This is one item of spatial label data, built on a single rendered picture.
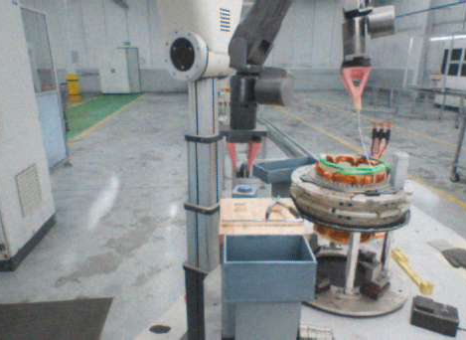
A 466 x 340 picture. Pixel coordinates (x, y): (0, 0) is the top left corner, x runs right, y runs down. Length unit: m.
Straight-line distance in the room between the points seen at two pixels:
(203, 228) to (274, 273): 0.63
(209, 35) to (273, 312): 0.76
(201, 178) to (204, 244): 0.25
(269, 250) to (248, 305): 0.12
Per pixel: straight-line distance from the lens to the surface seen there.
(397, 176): 0.98
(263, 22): 0.69
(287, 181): 1.21
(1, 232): 2.82
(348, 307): 1.00
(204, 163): 1.17
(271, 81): 0.67
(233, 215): 0.81
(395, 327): 1.02
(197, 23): 1.06
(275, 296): 0.68
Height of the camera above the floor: 1.41
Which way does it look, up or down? 18 degrees down
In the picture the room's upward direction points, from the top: straight up
